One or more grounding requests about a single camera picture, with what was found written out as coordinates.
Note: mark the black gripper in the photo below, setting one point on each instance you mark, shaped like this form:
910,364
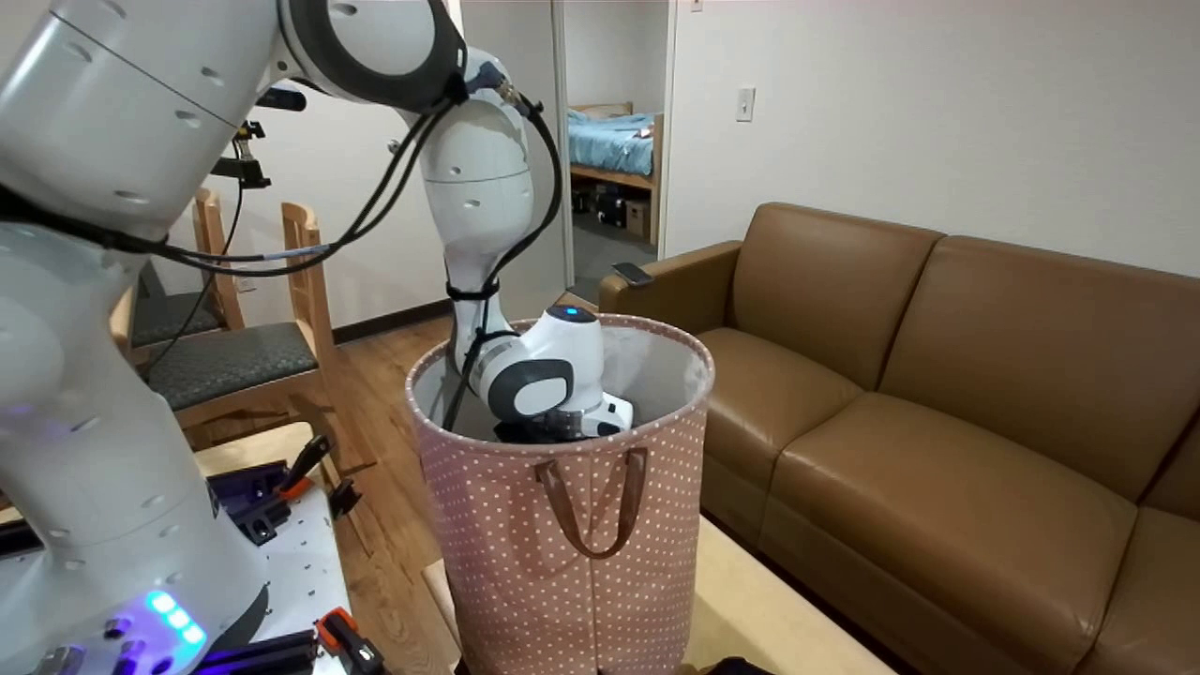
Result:
538,430

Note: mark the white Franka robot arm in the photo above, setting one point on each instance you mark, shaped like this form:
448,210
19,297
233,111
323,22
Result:
88,414

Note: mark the pink polka dot laundry basket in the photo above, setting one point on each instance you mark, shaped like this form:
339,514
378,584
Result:
563,550

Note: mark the black orange clamp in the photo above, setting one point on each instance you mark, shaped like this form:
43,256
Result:
346,637
295,482

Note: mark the bed with blue bedding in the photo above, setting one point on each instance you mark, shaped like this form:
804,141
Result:
614,144

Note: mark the dark purple box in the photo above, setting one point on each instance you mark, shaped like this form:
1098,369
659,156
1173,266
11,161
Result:
246,490

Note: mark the wooden chair grey cushion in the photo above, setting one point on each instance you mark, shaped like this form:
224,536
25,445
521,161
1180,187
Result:
231,360
164,311

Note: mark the brown leather sofa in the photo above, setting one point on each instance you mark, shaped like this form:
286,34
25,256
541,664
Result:
976,436

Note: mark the white wall light switch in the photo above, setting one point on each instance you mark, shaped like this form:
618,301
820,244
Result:
749,106

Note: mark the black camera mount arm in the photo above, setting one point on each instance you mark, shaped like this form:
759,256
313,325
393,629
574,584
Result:
246,156

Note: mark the black stereo camera bar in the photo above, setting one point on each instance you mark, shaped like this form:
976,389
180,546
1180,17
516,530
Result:
286,99

